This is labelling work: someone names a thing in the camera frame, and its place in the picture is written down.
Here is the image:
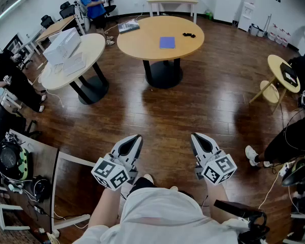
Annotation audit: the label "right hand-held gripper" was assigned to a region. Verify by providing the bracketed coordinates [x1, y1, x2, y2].
[190, 132, 238, 187]

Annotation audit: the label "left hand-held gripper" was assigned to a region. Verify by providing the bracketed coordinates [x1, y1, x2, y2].
[91, 134, 144, 191]

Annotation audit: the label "blue notebook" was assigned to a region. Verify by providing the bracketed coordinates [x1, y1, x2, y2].
[159, 36, 176, 49]

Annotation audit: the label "person's right forearm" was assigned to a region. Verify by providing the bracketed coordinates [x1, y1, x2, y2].
[205, 181, 236, 224]

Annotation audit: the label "person's left forearm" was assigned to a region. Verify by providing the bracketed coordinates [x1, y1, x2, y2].
[87, 186, 123, 230]

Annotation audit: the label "dark hardcover book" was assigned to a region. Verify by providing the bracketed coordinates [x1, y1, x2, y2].
[117, 18, 141, 34]

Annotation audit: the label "person's black shorts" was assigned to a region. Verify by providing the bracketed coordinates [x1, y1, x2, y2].
[129, 176, 158, 195]

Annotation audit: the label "black phone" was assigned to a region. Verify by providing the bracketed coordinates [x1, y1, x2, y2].
[213, 199, 260, 219]

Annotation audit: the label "person's white shirt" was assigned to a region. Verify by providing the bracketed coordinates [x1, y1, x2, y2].
[71, 187, 250, 244]

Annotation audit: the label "white power strip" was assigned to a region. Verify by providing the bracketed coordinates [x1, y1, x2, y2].
[279, 161, 296, 177]

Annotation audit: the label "black headphones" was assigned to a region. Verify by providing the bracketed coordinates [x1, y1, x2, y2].
[29, 175, 52, 203]

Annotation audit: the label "flat white box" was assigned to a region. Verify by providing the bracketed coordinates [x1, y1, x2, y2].
[63, 51, 87, 77]

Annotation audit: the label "small round wooden side table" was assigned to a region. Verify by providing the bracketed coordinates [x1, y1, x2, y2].
[249, 54, 301, 114]

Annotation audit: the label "black and green helmet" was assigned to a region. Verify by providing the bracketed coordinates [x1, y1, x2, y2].
[0, 140, 31, 181]

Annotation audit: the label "black flat box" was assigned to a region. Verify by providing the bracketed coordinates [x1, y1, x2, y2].
[280, 62, 299, 87]

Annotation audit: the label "round white table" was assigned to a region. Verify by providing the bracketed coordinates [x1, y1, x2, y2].
[39, 33, 110, 105]

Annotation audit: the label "large white box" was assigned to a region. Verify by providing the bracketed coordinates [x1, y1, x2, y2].
[42, 27, 82, 67]

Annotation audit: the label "grey waste bin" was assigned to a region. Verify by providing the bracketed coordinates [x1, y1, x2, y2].
[249, 23, 260, 37]

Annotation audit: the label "pack of water bottles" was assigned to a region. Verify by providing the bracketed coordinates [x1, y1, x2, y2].
[267, 23, 292, 48]

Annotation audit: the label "long wooden desk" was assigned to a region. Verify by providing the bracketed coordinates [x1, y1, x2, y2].
[35, 14, 86, 52]

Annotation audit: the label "white water dispenser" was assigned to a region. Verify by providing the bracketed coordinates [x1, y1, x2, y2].
[237, 0, 258, 33]

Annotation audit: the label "black office chair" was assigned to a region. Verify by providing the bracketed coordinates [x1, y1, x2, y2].
[59, 1, 76, 19]
[40, 14, 55, 29]

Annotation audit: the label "dark desk with white frame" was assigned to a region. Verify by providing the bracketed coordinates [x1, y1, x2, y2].
[0, 129, 96, 238]

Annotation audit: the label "white floor cable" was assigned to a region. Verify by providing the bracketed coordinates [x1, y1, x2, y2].
[32, 59, 66, 108]

